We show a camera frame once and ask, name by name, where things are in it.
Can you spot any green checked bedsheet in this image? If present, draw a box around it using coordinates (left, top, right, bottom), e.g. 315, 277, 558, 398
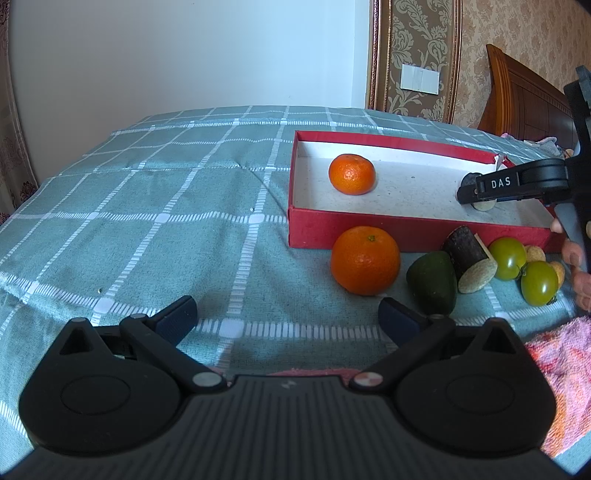
0, 105, 591, 480

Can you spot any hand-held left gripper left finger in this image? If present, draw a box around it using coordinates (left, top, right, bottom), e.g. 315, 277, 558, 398
58, 295, 227, 395

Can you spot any crumpled light cloth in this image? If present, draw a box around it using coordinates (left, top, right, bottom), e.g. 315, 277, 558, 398
501, 133, 573, 160

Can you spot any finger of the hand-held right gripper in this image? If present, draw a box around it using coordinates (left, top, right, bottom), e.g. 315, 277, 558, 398
456, 158, 570, 206

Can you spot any white wall light switch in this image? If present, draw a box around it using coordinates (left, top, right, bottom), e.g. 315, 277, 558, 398
400, 64, 441, 95

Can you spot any red cardboard box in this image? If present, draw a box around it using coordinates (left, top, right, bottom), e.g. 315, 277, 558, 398
287, 130, 571, 254

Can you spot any person's right hand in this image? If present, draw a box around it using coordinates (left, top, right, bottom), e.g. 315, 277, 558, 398
550, 218, 591, 311

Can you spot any gilded wall frame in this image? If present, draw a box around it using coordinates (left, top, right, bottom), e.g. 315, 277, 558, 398
367, 0, 463, 124

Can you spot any green tomato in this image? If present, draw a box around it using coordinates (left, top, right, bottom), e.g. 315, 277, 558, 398
521, 261, 559, 307
488, 237, 528, 281

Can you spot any dark sugarcane piece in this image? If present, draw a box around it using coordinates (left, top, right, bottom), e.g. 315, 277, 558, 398
442, 225, 498, 294

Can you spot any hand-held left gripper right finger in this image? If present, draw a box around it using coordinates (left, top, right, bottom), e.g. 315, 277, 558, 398
348, 296, 525, 395

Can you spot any large orange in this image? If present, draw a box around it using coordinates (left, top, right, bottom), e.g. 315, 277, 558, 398
331, 226, 402, 296

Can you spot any pink towel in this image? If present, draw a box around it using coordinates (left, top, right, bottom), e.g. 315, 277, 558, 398
524, 316, 591, 457

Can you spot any small orange mandarin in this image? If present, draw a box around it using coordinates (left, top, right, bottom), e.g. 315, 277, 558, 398
329, 154, 376, 195

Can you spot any wooden headboard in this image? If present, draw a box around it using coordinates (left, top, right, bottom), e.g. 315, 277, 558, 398
478, 44, 578, 148

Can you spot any dark green avocado piece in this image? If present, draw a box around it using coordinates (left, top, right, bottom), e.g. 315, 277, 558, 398
406, 251, 459, 317

